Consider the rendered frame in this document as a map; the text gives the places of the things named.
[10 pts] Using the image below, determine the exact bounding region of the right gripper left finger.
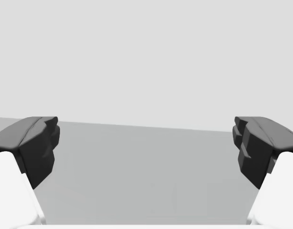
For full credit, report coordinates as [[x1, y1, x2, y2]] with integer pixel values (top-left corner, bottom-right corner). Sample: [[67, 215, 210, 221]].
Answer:
[[0, 116, 61, 226]]

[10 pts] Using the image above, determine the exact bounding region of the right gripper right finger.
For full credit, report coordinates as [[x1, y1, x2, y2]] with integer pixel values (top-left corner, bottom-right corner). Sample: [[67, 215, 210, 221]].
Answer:
[[232, 116, 293, 226]]

